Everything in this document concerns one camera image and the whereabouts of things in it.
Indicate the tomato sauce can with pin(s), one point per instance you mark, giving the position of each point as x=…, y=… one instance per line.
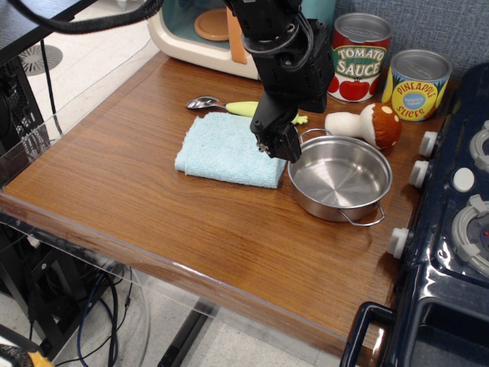
x=359, y=47

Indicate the stainless steel pot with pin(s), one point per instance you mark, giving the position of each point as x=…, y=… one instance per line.
x=340, y=178

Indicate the black table leg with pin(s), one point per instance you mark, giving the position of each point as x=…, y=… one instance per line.
x=183, y=340

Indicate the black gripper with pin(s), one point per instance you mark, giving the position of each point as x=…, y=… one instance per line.
x=295, y=68

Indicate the spoon with green handle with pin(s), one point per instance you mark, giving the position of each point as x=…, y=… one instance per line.
x=244, y=108

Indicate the black computer tower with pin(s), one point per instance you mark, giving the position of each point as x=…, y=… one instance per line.
x=20, y=116

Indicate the dark blue toy stove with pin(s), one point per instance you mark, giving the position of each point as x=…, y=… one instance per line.
x=440, y=317

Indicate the pineapple slices can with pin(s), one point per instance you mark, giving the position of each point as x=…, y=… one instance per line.
x=416, y=83

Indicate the teal toy microwave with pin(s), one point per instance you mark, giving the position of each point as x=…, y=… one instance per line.
x=207, y=34

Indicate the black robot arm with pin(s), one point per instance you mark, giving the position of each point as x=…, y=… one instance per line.
x=292, y=54

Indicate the light blue cloth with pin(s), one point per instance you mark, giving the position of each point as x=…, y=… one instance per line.
x=221, y=146

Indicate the plush brown mushroom toy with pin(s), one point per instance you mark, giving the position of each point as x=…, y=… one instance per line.
x=377, y=124

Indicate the black side desk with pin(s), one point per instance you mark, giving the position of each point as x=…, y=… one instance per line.
x=19, y=33

